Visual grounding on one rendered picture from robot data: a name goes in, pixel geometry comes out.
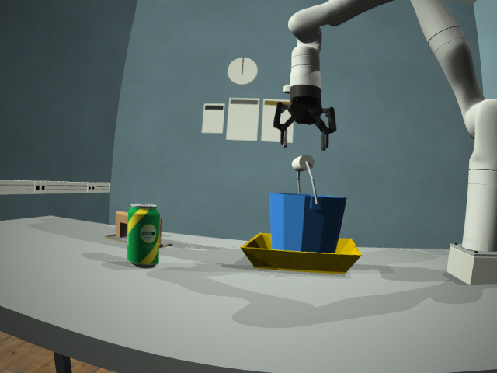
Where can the blue bucket with grey wire handle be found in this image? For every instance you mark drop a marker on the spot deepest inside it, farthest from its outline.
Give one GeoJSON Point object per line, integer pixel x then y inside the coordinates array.
{"type": "Point", "coordinates": [304, 222]}

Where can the green and yellow drink can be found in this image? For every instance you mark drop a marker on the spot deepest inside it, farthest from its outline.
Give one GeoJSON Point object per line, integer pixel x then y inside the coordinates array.
{"type": "Point", "coordinates": [143, 235]}

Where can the yellow tray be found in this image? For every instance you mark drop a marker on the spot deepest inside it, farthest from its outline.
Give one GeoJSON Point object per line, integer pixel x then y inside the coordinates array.
{"type": "Point", "coordinates": [272, 259]}

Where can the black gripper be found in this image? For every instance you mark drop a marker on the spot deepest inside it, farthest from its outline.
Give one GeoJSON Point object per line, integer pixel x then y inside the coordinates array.
{"type": "Point", "coordinates": [305, 108]}

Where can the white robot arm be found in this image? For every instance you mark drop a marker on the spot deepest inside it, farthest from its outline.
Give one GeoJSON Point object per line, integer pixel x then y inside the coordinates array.
{"type": "Point", "coordinates": [452, 51]}

